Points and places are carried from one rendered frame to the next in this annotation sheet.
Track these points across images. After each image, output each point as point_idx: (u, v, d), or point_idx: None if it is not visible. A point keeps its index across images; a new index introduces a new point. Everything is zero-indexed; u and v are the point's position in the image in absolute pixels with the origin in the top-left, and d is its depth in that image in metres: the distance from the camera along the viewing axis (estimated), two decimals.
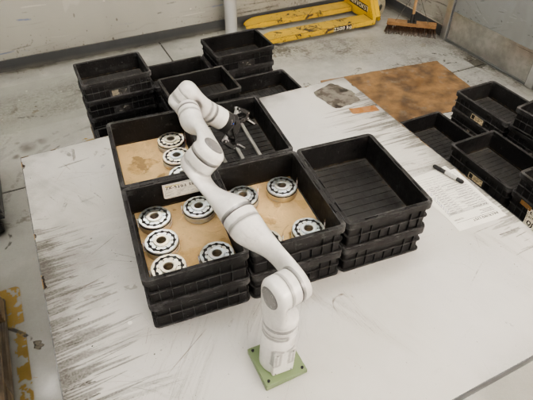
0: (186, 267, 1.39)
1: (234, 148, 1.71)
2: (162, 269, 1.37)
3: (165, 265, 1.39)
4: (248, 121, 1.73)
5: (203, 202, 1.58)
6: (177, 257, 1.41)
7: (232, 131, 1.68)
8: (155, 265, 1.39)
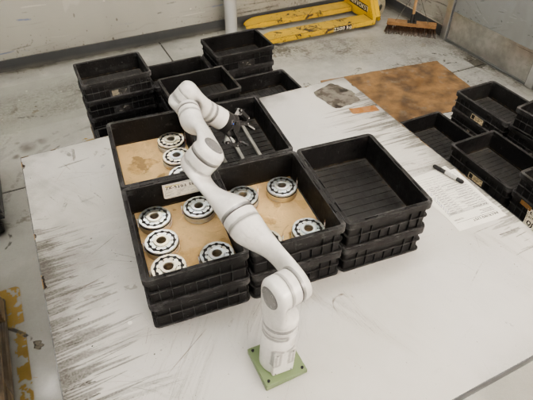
0: (186, 267, 1.39)
1: (238, 146, 1.71)
2: (162, 269, 1.37)
3: (165, 265, 1.39)
4: (249, 126, 1.73)
5: (203, 202, 1.58)
6: (177, 257, 1.41)
7: (233, 132, 1.68)
8: (155, 265, 1.39)
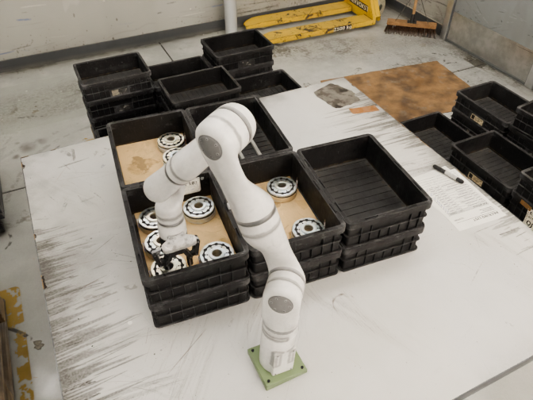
0: (186, 267, 1.39)
1: (193, 248, 1.40)
2: (162, 269, 1.37)
3: None
4: None
5: (203, 202, 1.58)
6: (177, 257, 1.41)
7: None
8: (155, 265, 1.39)
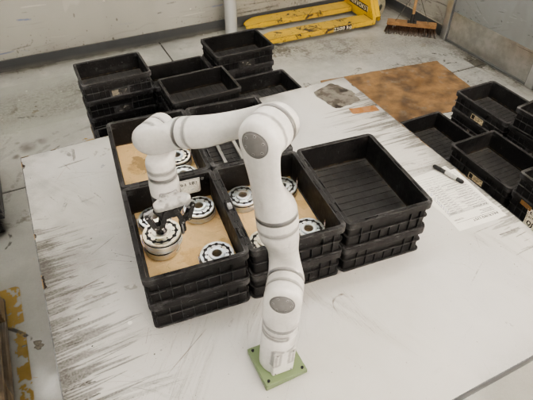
0: (181, 232, 1.29)
1: (186, 213, 1.30)
2: (155, 233, 1.27)
3: (158, 230, 1.29)
4: None
5: (203, 202, 1.58)
6: (170, 222, 1.31)
7: None
8: (147, 230, 1.29)
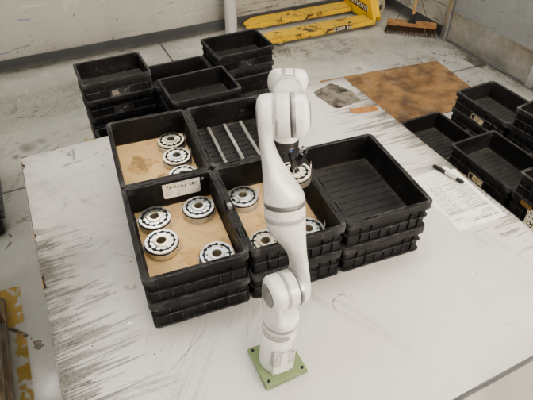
0: None
1: None
2: (298, 167, 1.48)
3: None
4: (293, 171, 1.46)
5: (203, 202, 1.58)
6: None
7: (281, 157, 1.40)
8: (307, 174, 1.47)
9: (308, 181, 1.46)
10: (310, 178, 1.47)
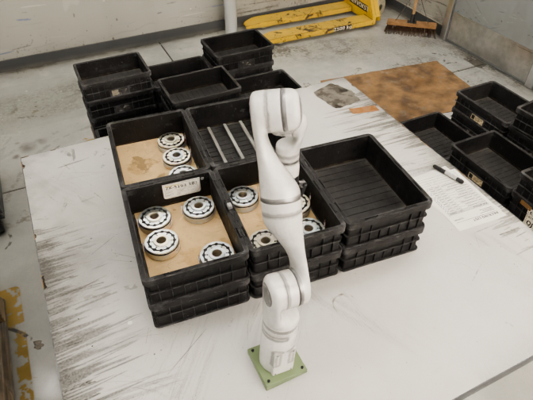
0: None
1: None
2: None
3: None
4: None
5: (203, 202, 1.58)
6: None
7: None
8: (306, 205, 1.55)
9: (307, 212, 1.54)
10: (309, 209, 1.56)
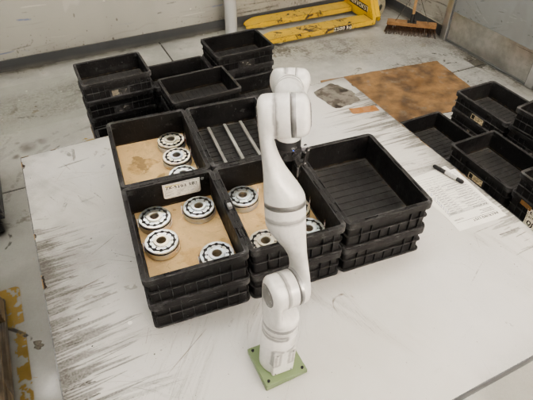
0: None
1: None
2: None
3: None
4: (297, 169, 1.45)
5: (203, 202, 1.58)
6: None
7: (283, 156, 1.40)
8: (306, 209, 1.56)
9: (307, 216, 1.56)
10: (309, 213, 1.57)
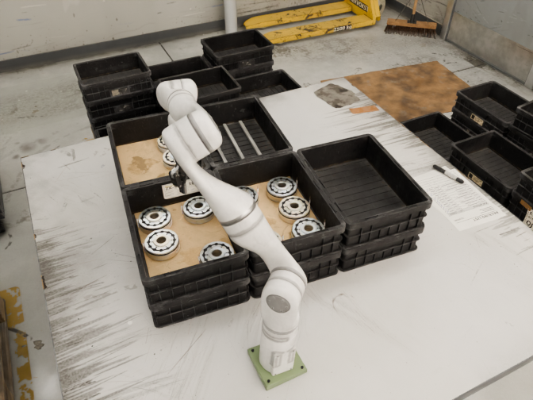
0: (278, 207, 1.57)
1: (196, 163, 1.49)
2: (298, 202, 1.58)
3: None
4: None
5: (203, 202, 1.58)
6: (287, 213, 1.55)
7: None
8: (306, 209, 1.56)
9: (307, 216, 1.56)
10: (309, 213, 1.57)
